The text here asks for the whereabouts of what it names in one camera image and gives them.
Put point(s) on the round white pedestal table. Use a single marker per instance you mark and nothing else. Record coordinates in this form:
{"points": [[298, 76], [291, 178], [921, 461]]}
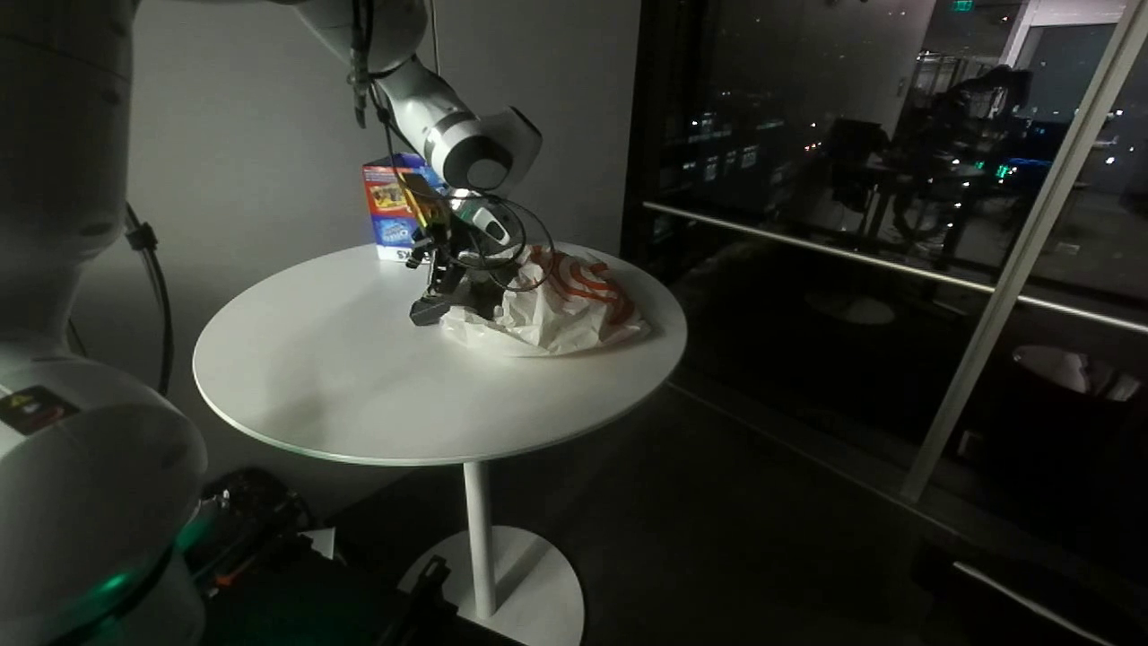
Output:
{"points": [[480, 538]]}

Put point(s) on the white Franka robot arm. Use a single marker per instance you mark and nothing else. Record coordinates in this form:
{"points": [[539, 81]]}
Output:
{"points": [[59, 118]]}

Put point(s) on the white slanted window mullion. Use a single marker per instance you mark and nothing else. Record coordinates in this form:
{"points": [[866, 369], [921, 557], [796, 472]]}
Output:
{"points": [[1018, 275]]}

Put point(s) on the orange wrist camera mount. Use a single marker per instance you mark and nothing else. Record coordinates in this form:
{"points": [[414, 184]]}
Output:
{"points": [[421, 201]]}

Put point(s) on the white and orange plastic bag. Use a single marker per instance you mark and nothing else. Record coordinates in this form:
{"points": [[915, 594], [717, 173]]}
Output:
{"points": [[577, 307]]}

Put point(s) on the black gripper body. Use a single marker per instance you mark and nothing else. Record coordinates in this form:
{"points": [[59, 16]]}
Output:
{"points": [[484, 227]]}

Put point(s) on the blue snack pack box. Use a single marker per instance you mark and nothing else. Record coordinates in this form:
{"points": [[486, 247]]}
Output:
{"points": [[389, 201]]}

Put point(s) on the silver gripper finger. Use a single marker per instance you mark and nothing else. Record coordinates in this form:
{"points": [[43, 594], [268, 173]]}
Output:
{"points": [[439, 270], [495, 282]]}

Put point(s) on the black robot stand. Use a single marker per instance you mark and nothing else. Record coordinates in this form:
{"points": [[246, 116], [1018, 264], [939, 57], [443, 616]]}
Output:
{"points": [[274, 595]]}

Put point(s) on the white window rail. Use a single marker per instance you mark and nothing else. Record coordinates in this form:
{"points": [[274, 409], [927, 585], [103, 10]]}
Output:
{"points": [[836, 253]]}

